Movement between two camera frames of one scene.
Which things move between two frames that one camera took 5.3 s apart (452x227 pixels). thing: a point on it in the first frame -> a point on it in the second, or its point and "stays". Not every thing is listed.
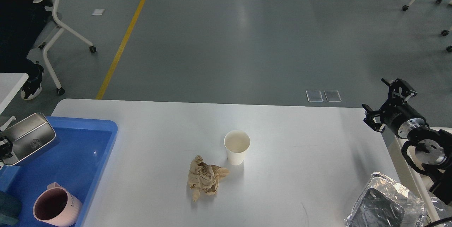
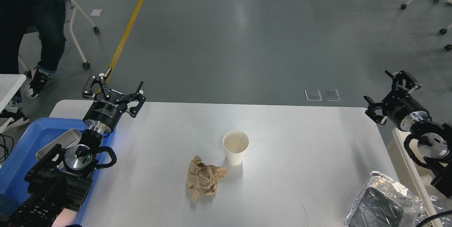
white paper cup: [236, 142] stays
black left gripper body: [6, 151] -> [103, 115]
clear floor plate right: [332, 96] stays
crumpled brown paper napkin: [204, 178] stays
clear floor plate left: [314, 96] stays
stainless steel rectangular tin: [27, 135] -> [67, 139]
